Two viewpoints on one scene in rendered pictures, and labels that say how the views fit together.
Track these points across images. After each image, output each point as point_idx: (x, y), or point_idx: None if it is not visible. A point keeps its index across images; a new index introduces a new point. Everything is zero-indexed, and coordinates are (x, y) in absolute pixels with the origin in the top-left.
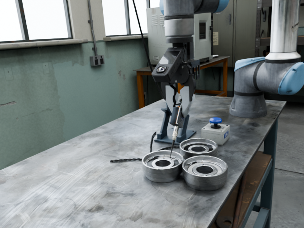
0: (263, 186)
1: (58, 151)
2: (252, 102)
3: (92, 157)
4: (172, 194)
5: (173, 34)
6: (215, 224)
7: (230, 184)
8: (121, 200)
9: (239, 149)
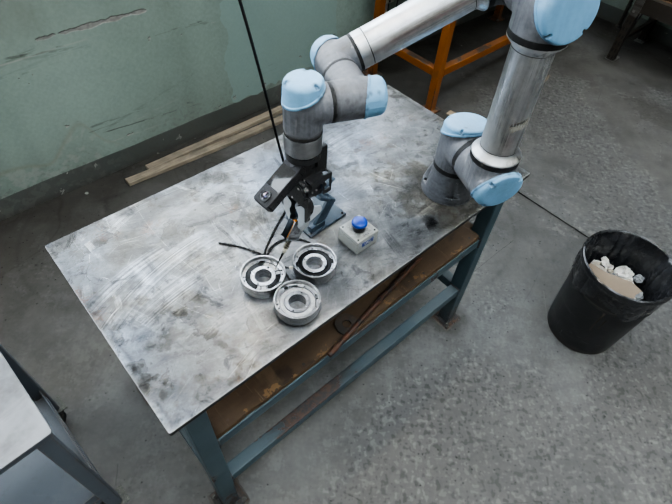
0: (460, 264)
1: (169, 200)
2: (448, 184)
3: (203, 227)
4: (255, 318)
5: (288, 154)
6: (334, 320)
7: (317, 323)
8: (205, 309)
9: (371, 268)
